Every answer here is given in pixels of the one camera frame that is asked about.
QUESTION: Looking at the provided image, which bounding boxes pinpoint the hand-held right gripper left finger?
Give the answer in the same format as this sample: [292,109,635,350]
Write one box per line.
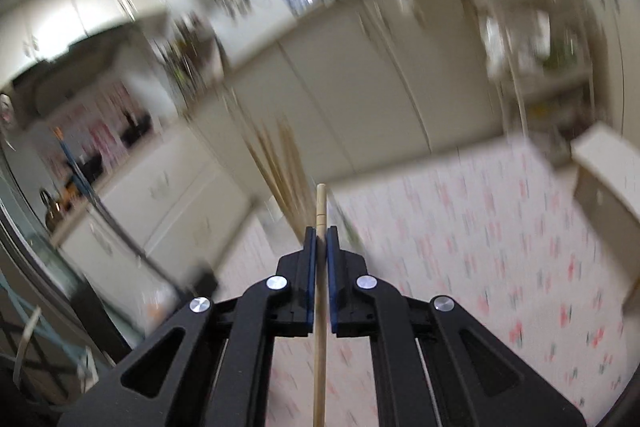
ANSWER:
[57,227,317,427]

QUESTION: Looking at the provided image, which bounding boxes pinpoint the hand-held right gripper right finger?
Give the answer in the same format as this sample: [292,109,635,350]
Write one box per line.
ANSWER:
[326,227,586,427]

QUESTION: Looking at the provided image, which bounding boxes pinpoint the clear glass jar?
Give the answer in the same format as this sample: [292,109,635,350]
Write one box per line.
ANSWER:
[265,177,363,253]

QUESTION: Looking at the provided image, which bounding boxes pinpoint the group of wooden chopsticks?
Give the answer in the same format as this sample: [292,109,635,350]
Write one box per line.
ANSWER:
[227,92,313,233]

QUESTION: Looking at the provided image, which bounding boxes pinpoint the grooved bamboo chopstick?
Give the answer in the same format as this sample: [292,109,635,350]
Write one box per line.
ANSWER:
[312,183,328,427]

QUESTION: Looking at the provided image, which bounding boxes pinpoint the cherry print tablecloth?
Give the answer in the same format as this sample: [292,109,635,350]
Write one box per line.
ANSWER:
[210,142,631,427]

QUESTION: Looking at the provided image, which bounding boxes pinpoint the clear plastic bag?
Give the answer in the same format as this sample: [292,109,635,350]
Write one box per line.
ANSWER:
[140,282,176,323]

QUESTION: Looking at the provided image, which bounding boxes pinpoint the cream kitchen cabinet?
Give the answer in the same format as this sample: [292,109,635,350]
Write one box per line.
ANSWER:
[55,122,253,283]
[220,0,506,192]

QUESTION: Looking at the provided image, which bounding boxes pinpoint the black frying pan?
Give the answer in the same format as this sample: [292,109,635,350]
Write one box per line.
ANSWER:
[120,112,153,148]
[80,154,103,180]

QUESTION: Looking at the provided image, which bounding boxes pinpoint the dish rack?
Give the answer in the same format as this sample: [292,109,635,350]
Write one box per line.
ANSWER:
[160,22,226,98]

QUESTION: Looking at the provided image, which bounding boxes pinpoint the metal kettle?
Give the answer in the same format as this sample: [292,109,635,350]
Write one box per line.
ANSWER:
[42,189,71,233]

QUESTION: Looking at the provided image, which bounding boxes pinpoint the white storage rack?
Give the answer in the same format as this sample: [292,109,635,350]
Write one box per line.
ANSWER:
[470,0,601,168]

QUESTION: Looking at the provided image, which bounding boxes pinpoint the range hood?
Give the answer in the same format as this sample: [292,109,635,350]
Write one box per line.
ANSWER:
[10,24,151,118]

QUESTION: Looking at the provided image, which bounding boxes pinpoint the metal pole blue handle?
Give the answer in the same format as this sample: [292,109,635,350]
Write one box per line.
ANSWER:
[57,129,186,298]

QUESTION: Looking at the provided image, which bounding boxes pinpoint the pink wall sticker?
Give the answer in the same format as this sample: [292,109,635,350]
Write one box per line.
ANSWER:
[50,79,136,168]

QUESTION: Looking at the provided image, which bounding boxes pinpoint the cream wall cabinet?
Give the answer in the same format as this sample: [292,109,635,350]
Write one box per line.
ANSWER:
[0,0,171,78]

